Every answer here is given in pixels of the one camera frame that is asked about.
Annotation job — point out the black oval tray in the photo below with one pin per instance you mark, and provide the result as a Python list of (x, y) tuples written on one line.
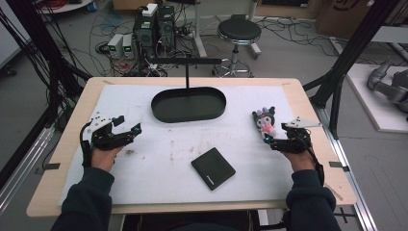
[(188, 106)]

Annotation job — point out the black computer tower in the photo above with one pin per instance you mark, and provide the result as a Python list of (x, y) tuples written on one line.
[(144, 35), (166, 27)]

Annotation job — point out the grey power supply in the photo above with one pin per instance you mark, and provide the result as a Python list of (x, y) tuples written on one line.
[(128, 45), (114, 45)]

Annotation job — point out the aluminium rail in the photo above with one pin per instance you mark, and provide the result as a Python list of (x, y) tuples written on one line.
[(352, 179), (22, 173)]

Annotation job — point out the wooden table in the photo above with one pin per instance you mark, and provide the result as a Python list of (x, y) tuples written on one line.
[(320, 179)]

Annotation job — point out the person's left hand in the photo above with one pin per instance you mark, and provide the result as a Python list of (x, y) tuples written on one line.
[(103, 159)]

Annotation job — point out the black and pink plush toy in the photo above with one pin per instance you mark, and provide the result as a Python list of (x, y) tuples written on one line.
[(265, 122)]

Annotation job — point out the white platform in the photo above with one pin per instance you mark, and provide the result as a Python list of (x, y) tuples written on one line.
[(369, 106)]

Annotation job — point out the black metal frame post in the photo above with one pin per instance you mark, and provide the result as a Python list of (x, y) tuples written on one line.
[(349, 54)]

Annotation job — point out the black tape strip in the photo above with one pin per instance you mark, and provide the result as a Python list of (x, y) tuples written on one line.
[(51, 166), (338, 165)]

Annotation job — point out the white box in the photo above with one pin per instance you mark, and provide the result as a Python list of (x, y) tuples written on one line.
[(150, 9)]

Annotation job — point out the black round stool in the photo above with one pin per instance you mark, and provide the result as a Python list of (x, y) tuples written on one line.
[(239, 30)]

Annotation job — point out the black T-shaped stand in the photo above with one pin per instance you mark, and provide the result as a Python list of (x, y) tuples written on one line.
[(187, 69)]

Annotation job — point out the white table mat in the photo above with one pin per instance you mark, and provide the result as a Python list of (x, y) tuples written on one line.
[(166, 179)]

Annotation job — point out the cardboard box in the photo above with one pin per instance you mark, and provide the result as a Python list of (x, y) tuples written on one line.
[(346, 16)]

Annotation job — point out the black rectangular case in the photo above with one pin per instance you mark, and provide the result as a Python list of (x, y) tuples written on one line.
[(213, 168)]

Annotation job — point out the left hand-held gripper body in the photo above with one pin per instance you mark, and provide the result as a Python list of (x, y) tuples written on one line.
[(107, 139)]

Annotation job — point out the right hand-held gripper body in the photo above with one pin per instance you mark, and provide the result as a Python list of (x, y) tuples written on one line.
[(293, 141)]

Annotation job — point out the person's right hand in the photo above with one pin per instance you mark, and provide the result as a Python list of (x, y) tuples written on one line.
[(300, 160)]

